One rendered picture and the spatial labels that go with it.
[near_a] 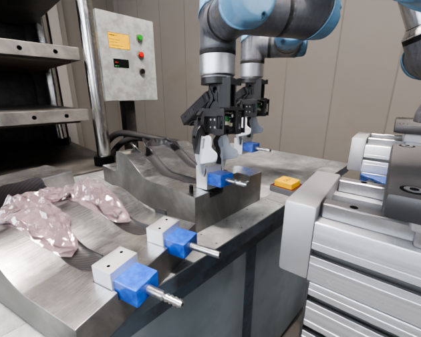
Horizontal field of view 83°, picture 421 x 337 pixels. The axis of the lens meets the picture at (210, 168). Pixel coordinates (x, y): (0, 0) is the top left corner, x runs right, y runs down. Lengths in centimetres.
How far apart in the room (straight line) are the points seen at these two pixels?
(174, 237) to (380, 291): 29
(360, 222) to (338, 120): 202
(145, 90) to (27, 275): 115
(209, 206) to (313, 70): 191
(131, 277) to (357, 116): 209
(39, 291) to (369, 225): 40
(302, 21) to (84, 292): 53
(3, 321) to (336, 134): 221
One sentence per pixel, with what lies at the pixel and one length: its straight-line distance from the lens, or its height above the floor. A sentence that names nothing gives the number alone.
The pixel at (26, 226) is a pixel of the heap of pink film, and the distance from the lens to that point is 50.
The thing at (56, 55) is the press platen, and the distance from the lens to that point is 122.
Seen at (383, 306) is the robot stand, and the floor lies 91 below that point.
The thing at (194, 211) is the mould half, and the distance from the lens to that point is 54.
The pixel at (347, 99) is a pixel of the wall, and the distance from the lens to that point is 226.
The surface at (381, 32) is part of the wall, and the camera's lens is 228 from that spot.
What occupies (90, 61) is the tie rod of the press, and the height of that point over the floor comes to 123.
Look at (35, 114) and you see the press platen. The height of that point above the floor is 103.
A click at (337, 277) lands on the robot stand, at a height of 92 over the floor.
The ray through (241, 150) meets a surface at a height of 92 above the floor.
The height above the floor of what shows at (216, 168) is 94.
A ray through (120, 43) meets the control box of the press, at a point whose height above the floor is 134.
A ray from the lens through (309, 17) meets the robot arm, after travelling 50.
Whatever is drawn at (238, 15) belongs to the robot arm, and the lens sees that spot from 42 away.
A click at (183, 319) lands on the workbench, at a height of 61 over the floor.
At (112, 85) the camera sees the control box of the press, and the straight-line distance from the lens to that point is 135.
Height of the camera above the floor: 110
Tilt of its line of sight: 17 degrees down
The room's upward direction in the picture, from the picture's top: straight up
